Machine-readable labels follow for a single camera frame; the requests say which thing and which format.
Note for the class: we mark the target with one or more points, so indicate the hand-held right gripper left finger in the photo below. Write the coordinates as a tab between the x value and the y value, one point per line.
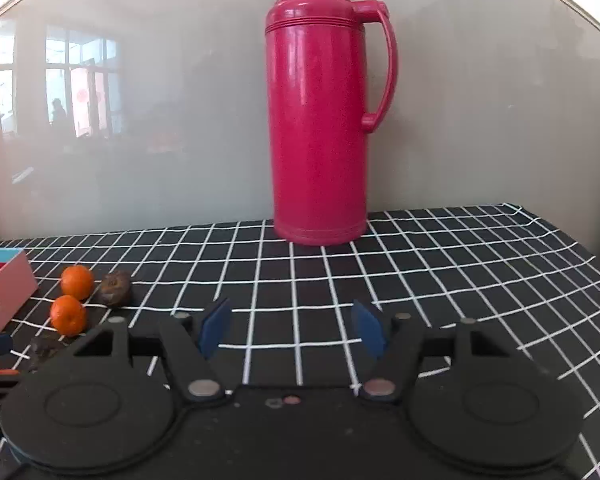
214	330

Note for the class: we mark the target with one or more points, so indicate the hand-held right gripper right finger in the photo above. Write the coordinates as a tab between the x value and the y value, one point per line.
367	332

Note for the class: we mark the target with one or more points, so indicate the dark brown wrinkled fruit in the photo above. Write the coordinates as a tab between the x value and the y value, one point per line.
45	351
114	288

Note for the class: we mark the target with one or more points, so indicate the red cardboard box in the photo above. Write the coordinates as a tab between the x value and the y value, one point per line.
10	285

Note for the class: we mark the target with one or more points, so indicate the tangerine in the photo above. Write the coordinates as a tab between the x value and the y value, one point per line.
68	315
77	280

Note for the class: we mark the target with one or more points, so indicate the black white checkered tablecloth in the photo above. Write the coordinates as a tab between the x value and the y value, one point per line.
300	280

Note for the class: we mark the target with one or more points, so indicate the red thermos jug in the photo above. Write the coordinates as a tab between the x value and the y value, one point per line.
317	135

